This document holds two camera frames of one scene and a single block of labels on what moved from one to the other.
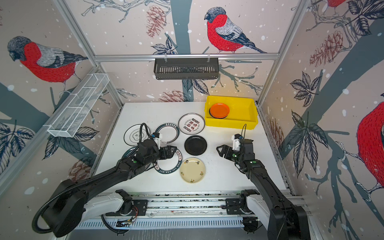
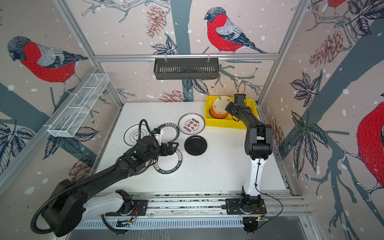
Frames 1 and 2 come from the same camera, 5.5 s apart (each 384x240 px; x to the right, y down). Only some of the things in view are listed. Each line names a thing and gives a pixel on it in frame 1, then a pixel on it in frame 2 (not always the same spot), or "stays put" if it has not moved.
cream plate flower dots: (192, 170) -> (220, 104)
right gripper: (227, 148) -> (230, 106)
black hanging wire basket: (186, 68) stays put
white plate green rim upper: (170, 132) stays put
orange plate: (219, 110) stays put
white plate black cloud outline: (131, 135) stays put
